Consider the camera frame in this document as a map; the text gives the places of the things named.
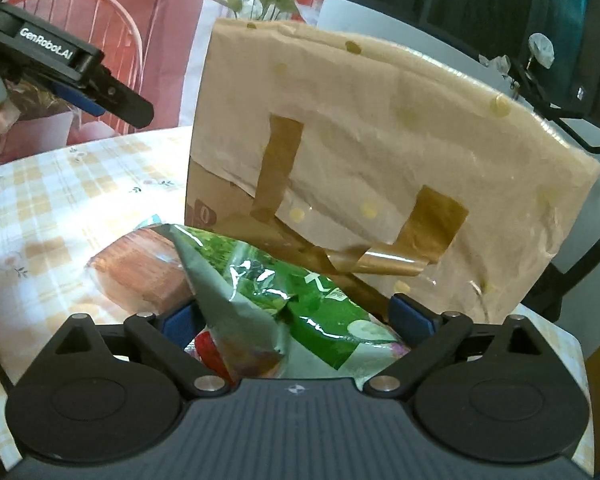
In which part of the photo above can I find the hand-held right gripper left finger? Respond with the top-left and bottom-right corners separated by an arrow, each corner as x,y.
45,302 -> 230,397

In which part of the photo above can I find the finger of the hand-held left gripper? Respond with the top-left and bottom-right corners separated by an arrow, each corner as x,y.
86,66 -> 155,129
54,84 -> 107,116

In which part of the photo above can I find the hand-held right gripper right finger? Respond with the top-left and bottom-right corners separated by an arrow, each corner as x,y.
364,294 -> 556,397

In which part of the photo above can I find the large white green snack bag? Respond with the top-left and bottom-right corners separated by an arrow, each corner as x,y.
134,214 -> 412,394

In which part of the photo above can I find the brown paper gift bag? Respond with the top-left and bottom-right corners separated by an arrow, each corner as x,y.
184,16 -> 600,326

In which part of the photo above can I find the clear brown biscuit packet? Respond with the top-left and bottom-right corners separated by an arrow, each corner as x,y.
86,232 -> 197,312

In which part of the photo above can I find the black exercise bike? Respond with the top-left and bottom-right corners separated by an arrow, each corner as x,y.
479,31 -> 600,322

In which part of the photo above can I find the black screen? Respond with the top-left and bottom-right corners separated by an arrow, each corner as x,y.
325,0 -> 600,116

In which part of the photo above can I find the pink printed wall poster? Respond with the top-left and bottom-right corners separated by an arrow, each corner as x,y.
0,0 -> 333,172

